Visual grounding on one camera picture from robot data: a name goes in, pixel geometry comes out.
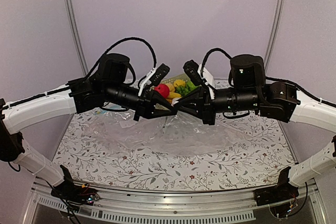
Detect green toy pepper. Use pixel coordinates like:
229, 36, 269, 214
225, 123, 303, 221
185, 80, 197, 92

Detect pink zip top bag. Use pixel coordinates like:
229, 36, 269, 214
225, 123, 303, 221
149, 112, 249, 156

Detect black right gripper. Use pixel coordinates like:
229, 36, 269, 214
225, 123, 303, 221
174, 83, 259, 125

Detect clear plastic bag with label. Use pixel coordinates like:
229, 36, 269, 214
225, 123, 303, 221
83, 110, 166, 153

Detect yellow toy lemon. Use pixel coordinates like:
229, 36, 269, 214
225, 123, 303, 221
173, 79, 186, 88

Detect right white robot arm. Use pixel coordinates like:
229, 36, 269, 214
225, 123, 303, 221
174, 55, 335, 206

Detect aluminium frame post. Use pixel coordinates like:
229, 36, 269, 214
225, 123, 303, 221
64, 0, 88, 75
264, 0, 285, 70

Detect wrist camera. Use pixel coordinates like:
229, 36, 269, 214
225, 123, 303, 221
183, 60, 215, 100
138, 63, 170, 97

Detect aluminium front rail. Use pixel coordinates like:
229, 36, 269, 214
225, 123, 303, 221
23, 179, 331, 223

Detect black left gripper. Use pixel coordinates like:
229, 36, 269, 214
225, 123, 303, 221
104, 81, 177, 121

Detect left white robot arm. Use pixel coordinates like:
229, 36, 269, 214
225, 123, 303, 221
1, 53, 177, 205

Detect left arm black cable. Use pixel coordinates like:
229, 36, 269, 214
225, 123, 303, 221
86, 36, 157, 83

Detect green toy grapes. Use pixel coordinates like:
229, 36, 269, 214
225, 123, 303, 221
175, 86, 190, 97

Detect yellow toy banana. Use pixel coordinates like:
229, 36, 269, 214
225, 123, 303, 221
167, 92, 182, 99

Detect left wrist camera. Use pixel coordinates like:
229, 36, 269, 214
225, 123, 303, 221
138, 63, 170, 97

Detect beige plastic basket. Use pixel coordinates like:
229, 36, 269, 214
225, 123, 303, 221
155, 74, 198, 105

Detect floral table mat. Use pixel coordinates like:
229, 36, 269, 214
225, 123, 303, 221
53, 109, 295, 191

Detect white toy egg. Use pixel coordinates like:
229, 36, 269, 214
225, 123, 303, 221
172, 98, 180, 103

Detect red toy apple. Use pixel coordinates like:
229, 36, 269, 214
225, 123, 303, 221
154, 83, 170, 98

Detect left aluminium frame post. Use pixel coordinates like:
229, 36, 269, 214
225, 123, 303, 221
64, 0, 88, 75

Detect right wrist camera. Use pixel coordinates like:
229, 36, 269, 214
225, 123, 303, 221
183, 60, 215, 100

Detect right aluminium frame post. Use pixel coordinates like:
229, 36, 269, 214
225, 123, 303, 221
264, 0, 285, 70

